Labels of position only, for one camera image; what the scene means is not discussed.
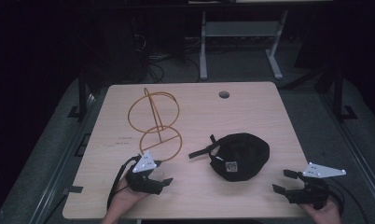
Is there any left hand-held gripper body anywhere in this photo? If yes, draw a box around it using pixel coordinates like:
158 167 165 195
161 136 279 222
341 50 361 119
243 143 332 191
124 150 165 196

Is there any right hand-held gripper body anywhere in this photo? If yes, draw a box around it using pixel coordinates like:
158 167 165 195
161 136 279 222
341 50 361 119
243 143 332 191
285 161 347 210

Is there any gold wire hat stand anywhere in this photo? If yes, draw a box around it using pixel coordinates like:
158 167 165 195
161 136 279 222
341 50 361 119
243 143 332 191
127 87 184 163

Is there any black cap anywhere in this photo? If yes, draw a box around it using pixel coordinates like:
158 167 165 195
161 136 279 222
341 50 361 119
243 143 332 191
187 133 271 183

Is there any person's right hand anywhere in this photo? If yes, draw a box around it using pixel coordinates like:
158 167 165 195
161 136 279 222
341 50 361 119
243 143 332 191
299 198 344 224

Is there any person's left hand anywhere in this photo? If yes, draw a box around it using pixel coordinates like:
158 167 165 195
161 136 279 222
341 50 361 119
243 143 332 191
109 176 150 217

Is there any black metal stand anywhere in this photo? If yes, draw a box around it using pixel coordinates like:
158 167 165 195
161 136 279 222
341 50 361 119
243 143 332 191
66 65 99 121
329 63 359 123

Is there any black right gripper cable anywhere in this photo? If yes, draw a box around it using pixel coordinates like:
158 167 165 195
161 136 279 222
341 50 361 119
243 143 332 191
326 177 370 224

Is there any grey metal rail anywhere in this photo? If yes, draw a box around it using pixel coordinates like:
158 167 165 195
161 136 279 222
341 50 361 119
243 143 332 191
28 92 98 224
320 92 375 216

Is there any black table edge bracket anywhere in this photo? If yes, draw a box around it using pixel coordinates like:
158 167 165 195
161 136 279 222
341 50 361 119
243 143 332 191
62 185 84 196

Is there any tangle of floor cables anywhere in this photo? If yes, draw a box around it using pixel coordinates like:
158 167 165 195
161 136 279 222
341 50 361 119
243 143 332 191
133 32 202 85

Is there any white metal desk frame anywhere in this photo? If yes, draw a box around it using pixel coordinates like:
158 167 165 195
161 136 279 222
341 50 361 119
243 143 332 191
199 9 290 81

